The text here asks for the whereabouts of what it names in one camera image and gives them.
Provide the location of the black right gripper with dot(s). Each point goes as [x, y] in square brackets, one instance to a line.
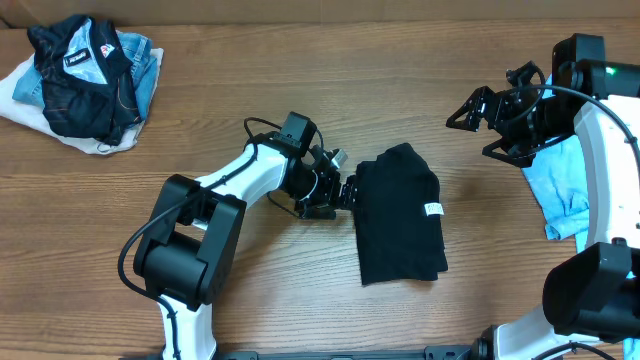
[498, 104]

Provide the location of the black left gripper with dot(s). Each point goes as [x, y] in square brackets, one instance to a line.
[331, 196]

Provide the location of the black t-shirt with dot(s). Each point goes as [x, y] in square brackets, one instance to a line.
[397, 218]

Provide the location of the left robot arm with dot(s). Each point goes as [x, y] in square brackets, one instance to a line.
[182, 256]

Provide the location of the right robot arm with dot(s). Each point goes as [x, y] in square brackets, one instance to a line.
[593, 297]

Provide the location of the light blue t-shirt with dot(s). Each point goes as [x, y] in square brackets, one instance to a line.
[557, 179]

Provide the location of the black folded jacket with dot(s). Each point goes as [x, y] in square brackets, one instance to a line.
[87, 87]

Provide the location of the white folded cloth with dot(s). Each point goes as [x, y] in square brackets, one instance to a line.
[32, 117]

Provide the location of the blue denim jeans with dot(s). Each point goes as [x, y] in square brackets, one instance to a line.
[144, 73]

